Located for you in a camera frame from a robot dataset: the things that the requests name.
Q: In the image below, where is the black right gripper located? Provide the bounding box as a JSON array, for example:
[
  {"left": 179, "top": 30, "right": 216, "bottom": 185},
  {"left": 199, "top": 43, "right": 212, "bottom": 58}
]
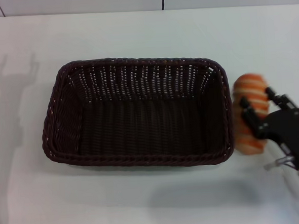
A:
[{"left": 238, "top": 84, "right": 299, "bottom": 173}]

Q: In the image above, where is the grey gripper cable plug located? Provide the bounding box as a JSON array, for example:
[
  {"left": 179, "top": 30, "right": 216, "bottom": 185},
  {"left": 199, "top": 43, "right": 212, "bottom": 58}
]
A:
[{"left": 263, "top": 155, "right": 295, "bottom": 171}]

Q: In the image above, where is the orange striped bread loaf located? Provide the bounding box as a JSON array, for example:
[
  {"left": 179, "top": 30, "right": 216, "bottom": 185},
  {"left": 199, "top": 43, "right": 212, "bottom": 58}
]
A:
[{"left": 230, "top": 72, "right": 273, "bottom": 157}]

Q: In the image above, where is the dark woven wicker basket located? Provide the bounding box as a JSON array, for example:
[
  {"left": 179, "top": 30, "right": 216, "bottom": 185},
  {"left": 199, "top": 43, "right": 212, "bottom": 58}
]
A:
[{"left": 36, "top": 50, "right": 236, "bottom": 175}]

